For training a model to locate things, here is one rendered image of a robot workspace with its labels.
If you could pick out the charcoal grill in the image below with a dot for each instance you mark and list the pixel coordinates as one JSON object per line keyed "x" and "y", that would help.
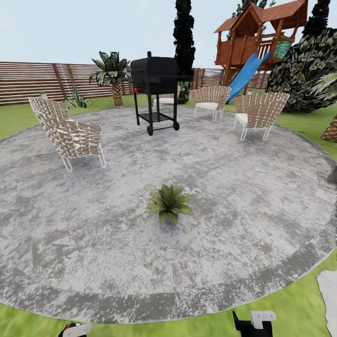
{"x": 156, "y": 76}

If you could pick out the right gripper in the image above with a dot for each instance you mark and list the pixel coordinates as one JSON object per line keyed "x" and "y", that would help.
{"x": 247, "y": 329}

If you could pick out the garden chair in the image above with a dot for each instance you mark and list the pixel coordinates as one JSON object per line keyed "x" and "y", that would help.
{"x": 259, "y": 111}
{"x": 165, "y": 99}
{"x": 66, "y": 135}
{"x": 211, "y": 97}

